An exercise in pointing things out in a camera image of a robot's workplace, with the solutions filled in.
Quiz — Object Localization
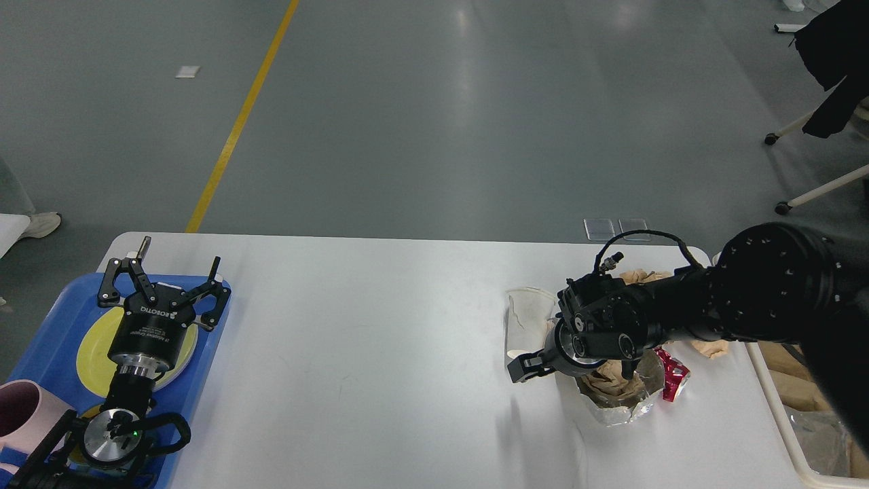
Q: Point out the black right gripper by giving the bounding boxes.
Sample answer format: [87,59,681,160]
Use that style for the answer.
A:
[508,319,606,384]

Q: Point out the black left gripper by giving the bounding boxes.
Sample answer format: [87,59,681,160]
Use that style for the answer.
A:
[97,236,232,380]

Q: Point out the yellow plastic plate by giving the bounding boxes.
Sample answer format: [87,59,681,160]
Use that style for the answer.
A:
[77,306,198,399]

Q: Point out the aluminium foil tray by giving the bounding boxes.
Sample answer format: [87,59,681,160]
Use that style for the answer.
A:
[554,350,664,427]

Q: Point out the pink ribbed mug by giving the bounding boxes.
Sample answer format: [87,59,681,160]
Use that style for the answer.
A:
[1,380,73,479]

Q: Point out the brown paper bag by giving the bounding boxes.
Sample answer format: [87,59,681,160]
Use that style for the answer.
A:
[758,342,832,412]

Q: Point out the clear plastic wrap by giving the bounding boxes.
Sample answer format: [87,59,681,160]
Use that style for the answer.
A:
[785,406,850,477]

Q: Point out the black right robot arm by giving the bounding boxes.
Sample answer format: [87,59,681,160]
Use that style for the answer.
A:
[508,222,868,450]

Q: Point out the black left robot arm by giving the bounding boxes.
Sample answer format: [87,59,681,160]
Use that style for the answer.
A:
[2,236,231,488]

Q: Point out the white paper cup lying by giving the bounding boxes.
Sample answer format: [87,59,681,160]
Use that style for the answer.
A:
[505,287,557,360]

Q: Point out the crumpled brown napkin in foil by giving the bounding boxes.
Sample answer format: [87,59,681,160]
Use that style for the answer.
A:
[577,360,648,408]

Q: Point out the crumpled beige napkin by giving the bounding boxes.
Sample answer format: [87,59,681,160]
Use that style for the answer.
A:
[620,269,673,285]
[689,340,730,359]

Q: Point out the white shoe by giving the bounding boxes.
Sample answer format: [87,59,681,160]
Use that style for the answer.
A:
[18,213,62,241]

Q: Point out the red foil wrapper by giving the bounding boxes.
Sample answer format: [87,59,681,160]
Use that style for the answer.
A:
[654,346,691,403]

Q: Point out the floor outlet plates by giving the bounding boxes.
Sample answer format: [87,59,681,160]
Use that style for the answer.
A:
[583,219,648,242]

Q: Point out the cream plastic bin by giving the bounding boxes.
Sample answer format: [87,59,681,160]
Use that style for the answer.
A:
[730,342,868,488]

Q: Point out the beige office chair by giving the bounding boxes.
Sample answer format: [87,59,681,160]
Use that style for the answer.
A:
[764,98,869,216]

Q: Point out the black jacket on chair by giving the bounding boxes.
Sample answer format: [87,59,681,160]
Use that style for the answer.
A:
[794,1,868,139]

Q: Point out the white desk frame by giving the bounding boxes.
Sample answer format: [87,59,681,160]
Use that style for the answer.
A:
[773,24,806,34]

